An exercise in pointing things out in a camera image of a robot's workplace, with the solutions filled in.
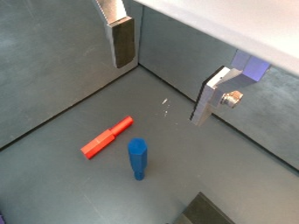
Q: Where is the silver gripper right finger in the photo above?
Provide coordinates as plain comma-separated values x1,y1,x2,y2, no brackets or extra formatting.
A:
191,50,271,125

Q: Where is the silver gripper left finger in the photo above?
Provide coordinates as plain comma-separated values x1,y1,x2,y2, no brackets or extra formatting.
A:
93,0,136,68

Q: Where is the blue hexagonal peg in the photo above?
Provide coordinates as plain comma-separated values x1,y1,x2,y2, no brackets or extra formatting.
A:
128,138,147,180

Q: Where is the red hexagonal peg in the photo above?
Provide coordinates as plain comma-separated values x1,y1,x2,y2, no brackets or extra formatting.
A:
80,116,133,159

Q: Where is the black block holder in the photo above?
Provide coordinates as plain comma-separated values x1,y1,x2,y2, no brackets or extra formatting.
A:
172,192,236,224

